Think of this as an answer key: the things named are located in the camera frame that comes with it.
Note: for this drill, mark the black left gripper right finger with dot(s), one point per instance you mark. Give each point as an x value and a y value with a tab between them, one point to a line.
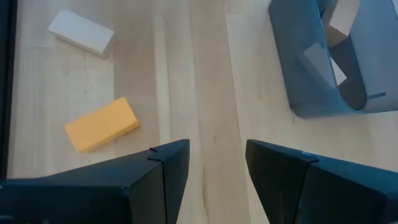
326	193

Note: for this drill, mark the orange wooden block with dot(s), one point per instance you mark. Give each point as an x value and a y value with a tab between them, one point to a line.
101	124

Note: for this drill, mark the black aluminium table frame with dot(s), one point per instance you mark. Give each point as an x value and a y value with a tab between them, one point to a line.
4	93

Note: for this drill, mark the white rectangular block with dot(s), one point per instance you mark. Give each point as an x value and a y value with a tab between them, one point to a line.
81	31

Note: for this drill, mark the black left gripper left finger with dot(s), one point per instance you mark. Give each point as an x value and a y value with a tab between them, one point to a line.
93	193

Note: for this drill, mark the grey translucent plastic bin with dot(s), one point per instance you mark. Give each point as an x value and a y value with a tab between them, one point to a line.
298	62

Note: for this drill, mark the natural wooden block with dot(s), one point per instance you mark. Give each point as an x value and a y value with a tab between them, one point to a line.
340	21
325	63

